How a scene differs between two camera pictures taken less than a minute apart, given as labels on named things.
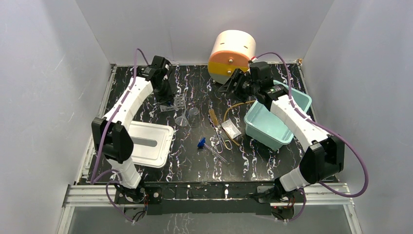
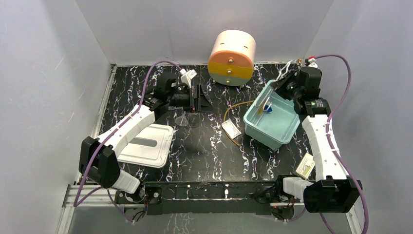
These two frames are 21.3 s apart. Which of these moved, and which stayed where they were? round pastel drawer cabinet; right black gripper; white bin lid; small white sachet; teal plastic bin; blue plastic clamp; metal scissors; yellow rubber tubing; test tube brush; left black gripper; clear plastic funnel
Moved: right black gripper; test tube brush; metal scissors; blue plastic clamp; left black gripper
Stayed: round pastel drawer cabinet; yellow rubber tubing; clear plastic funnel; small white sachet; teal plastic bin; white bin lid
